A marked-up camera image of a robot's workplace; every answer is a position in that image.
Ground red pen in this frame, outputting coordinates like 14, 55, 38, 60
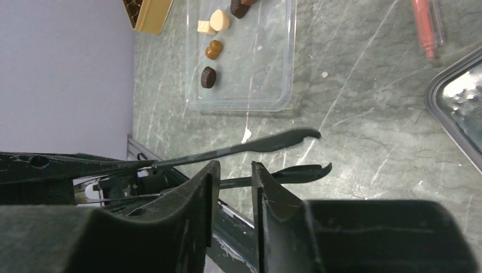
412, 0, 435, 63

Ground dark round chocolate lower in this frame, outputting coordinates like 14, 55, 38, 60
230, 0, 250, 19

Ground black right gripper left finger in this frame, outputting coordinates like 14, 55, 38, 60
1, 160, 221, 272

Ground white heart chocolate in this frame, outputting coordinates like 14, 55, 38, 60
209, 9, 230, 32

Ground dark ribbed chocolate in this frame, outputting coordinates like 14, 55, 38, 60
200, 66, 217, 89

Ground caramel ribbed chocolate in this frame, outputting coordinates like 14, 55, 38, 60
205, 40, 223, 60

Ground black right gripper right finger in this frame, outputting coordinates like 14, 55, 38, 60
251, 162, 479, 272

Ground white cube chocolate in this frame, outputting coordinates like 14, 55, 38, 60
197, 20, 217, 35

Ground gold chocolate tin box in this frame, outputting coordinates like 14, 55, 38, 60
122, 0, 173, 35

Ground silver tin lid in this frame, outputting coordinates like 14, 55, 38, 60
425, 47, 481, 172

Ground black metal tongs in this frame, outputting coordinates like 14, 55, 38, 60
75, 127, 333, 206

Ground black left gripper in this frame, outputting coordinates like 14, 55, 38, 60
1, 152, 154, 205

